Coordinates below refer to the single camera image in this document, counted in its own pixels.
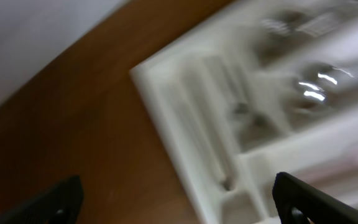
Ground small steel teaspoon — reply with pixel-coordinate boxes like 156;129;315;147
219;58;252;116
237;72;270;134

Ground white cutlery tray organizer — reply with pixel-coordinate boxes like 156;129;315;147
131;1;358;223

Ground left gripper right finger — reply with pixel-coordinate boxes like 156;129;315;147
272;172;358;224

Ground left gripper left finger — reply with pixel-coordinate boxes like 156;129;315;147
0;175;84;224

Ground long metal tongs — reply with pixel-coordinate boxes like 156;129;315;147
166;59;237;192

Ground steel fork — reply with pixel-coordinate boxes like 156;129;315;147
259;9;358;38

